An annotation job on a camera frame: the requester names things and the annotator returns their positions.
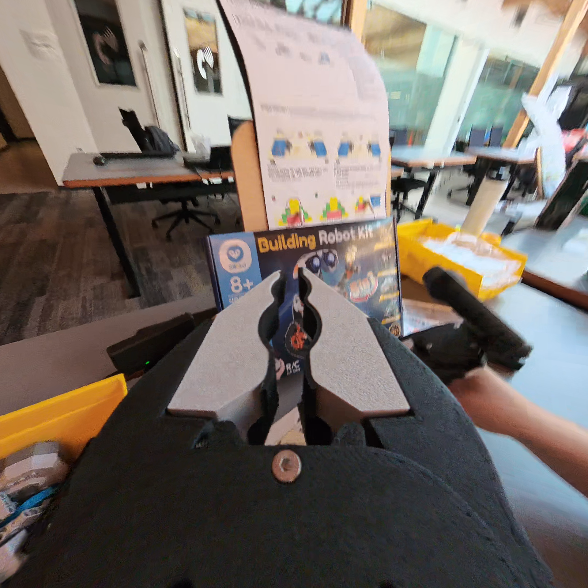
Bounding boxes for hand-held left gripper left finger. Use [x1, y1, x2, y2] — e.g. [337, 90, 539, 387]
[167, 270, 283, 443]

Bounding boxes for grey desk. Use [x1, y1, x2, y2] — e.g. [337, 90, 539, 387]
[0, 230, 588, 588]

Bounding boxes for black office chair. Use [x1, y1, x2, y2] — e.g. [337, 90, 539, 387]
[390, 177, 429, 222]
[151, 193, 222, 240]

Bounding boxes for clear plastic bags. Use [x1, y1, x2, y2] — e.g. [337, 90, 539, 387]
[420, 232, 522, 288]

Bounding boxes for person's right forearm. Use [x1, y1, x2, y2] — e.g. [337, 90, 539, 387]
[473, 372, 588, 488]

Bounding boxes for wooden background desk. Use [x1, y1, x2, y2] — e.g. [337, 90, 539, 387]
[390, 146, 477, 222]
[62, 152, 236, 299]

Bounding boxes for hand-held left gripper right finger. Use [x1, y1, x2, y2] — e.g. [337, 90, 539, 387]
[298, 268, 412, 443]

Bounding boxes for white paper roll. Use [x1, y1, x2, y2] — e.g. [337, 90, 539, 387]
[462, 177, 507, 236]

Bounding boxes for blue robot kit box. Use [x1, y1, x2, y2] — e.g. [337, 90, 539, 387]
[206, 217, 404, 368]

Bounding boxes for yellow plastic bin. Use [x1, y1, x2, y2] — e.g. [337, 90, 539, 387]
[397, 220, 529, 302]
[0, 373, 128, 461]

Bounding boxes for person's right hand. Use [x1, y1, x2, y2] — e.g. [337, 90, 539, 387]
[447, 367, 504, 410]

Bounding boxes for background poster board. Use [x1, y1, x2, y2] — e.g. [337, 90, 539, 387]
[521, 85, 567, 199]

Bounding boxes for printed task sheet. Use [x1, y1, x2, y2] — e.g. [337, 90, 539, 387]
[218, 0, 391, 230]

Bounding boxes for long black carton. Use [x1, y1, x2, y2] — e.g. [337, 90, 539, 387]
[535, 156, 588, 231]

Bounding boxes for black device green light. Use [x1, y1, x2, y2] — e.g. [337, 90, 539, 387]
[107, 314, 217, 378]

